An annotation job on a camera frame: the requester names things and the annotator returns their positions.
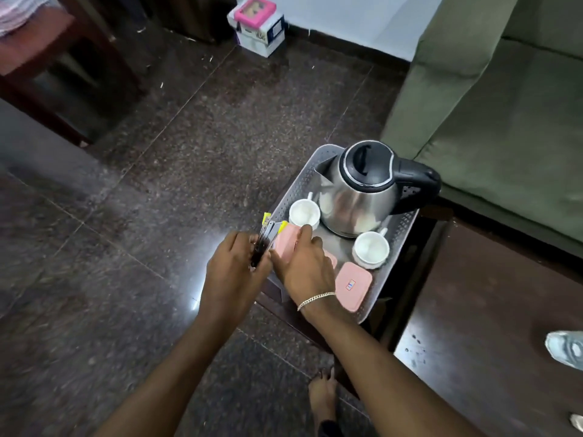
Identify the person's right hand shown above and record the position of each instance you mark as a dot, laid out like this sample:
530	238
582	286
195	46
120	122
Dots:
307	273

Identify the person's left hand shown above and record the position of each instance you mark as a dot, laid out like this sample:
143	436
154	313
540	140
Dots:
227	286

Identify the person's left thumb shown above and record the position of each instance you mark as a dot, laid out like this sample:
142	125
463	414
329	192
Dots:
263	268

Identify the person's right thumb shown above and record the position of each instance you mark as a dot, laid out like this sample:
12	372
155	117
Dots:
278	263

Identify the person's right middle finger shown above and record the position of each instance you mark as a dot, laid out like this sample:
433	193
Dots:
317	244

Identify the pink plastic lid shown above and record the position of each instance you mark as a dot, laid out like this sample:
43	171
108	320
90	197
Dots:
286	243

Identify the bundle of dark sachets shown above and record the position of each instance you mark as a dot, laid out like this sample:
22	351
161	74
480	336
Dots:
265	236

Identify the person's right forearm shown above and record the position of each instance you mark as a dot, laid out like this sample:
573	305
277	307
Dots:
378	373

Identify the person's left forearm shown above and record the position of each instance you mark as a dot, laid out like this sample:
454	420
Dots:
182	373

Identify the open pink plastic container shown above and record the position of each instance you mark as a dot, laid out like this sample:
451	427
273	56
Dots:
331	259

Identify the white ceramic cup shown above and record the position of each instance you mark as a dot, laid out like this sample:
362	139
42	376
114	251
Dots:
304	213
370	249

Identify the pink lidded plastic container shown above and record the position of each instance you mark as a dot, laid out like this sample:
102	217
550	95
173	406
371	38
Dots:
354	286

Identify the grey perforated plastic tray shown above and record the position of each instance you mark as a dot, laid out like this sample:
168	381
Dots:
296	186

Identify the steel electric kettle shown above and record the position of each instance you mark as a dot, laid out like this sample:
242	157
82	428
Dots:
360	195

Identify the person's bare foot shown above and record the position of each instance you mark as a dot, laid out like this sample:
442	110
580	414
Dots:
322	395

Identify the dark wooden coffee table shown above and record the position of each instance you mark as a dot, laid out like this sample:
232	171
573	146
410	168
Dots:
478	323

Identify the white cardboard box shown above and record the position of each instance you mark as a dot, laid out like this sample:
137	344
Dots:
264	38

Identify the green fabric sofa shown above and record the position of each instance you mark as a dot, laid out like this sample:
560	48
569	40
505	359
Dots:
501	122

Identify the pink framed box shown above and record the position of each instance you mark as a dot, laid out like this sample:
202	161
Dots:
255	11

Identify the dark wooden cabinet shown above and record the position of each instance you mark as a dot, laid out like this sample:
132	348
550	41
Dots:
196	15

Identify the pale blue crumpled cloth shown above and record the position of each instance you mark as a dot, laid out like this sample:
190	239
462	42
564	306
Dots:
565	350

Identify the dark wooden chair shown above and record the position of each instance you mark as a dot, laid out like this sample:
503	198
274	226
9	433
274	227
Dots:
41	45

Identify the pink striped cloth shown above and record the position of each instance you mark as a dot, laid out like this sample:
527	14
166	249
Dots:
18	9

